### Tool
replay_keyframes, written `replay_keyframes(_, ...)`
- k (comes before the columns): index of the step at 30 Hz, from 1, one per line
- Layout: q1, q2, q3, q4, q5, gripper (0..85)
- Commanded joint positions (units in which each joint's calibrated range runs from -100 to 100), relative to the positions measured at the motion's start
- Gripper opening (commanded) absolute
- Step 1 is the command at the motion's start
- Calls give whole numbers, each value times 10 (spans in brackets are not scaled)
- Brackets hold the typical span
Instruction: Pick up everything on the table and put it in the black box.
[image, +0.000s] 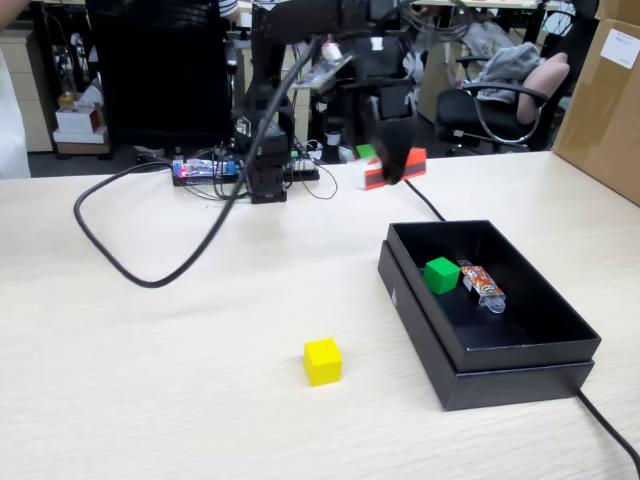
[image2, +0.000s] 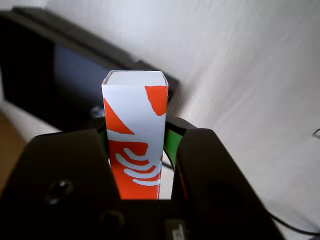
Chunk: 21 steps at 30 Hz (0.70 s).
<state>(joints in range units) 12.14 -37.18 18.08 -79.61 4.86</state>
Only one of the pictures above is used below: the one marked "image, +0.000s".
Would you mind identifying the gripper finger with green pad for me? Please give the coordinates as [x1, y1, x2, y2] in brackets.
[355, 92, 384, 161]

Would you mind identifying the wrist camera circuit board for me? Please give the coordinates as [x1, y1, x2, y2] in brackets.
[289, 42, 354, 91]

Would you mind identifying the black monitor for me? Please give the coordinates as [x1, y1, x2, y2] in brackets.
[85, 0, 235, 150]

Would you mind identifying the colourful candy in clear wrapper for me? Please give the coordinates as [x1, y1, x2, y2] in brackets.
[457, 258, 507, 315]

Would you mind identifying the person in white garment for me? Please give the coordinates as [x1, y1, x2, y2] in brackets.
[0, 0, 32, 180]

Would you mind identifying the controller board with red LED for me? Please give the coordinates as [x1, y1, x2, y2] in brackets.
[172, 157, 244, 187]

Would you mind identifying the thick black camera cable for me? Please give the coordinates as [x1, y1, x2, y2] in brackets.
[73, 34, 326, 290]

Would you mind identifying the black box inner tray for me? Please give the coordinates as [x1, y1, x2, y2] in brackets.
[387, 219, 602, 374]

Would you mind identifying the cardboard box with white label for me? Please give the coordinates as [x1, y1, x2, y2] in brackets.
[552, 17, 640, 207]

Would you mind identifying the red and white carton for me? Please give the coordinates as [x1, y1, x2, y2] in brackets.
[358, 147, 429, 192]

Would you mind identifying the black office chair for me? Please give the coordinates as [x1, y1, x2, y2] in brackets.
[434, 14, 601, 157]

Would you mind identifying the yellow cube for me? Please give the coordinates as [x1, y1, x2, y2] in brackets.
[303, 337, 344, 388]

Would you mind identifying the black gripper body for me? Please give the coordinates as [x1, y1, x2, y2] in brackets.
[349, 29, 419, 121]

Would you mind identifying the pink cushion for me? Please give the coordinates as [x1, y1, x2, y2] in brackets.
[515, 52, 571, 125]

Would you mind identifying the green cube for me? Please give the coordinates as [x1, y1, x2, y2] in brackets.
[422, 256, 462, 296]

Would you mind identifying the plain brown cardboard box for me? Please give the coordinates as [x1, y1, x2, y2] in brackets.
[594, 0, 640, 22]

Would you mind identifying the beige cabinet with black lock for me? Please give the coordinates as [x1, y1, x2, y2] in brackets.
[227, 29, 314, 146]

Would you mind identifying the white carton with red side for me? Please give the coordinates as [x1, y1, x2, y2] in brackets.
[54, 102, 105, 135]

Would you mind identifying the black board with green terminal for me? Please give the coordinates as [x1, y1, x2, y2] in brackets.
[287, 148, 321, 182]

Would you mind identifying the beige drawer cabinet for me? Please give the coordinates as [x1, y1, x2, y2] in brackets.
[0, 29, 54, 154]

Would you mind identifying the grey cloth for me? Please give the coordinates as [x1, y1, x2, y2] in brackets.
[472, 42, 544, 104]

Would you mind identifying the black open box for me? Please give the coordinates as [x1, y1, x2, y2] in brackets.
[377, 239, 596, 412]

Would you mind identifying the flat white carton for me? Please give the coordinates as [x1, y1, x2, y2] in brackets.
[52, 127, 110, 146]

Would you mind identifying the black hooded gripper finger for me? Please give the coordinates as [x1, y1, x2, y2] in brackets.
[372, 117, 417, 185]

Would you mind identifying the black power cable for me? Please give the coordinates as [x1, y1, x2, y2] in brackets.
[402, 178, 640, 466]

